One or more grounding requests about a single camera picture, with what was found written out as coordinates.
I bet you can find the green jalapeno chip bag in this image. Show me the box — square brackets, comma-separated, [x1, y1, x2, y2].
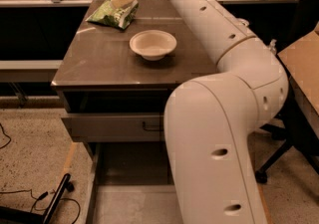
[86, 0, 139, 30]

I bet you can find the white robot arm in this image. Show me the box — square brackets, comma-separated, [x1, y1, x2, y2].
[164, 0, 288, 224]

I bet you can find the grey drawer cabinet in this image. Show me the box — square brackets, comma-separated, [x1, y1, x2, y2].
[51, 0, 230, 144]

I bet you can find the grey middle drawer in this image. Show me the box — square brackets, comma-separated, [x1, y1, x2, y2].
[62, 112, 164, 142]

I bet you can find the open grey bottom drawer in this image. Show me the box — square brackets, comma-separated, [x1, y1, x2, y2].
[86, 141, 183, 224]

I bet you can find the white paper bowl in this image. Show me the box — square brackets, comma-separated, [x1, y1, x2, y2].
[130, 30, 177, 61]

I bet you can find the clear plastic bottle right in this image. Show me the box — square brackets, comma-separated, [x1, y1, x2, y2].
[268, 39, 277, 55]

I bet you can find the brown side table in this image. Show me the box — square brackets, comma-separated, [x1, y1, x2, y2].
[278, 23, 319, 136]

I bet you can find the black office chair base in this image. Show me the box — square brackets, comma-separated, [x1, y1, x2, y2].
[254, 114, 319, 184]

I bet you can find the black stand leg with wheel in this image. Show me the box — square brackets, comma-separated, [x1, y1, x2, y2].
[0, 173, 73, 224]

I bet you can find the black drawer handle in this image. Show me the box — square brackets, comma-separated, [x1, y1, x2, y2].
[142, 121, 163, 131]

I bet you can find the black floor cable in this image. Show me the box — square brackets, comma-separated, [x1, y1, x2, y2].
[0, 121, 82, 224]

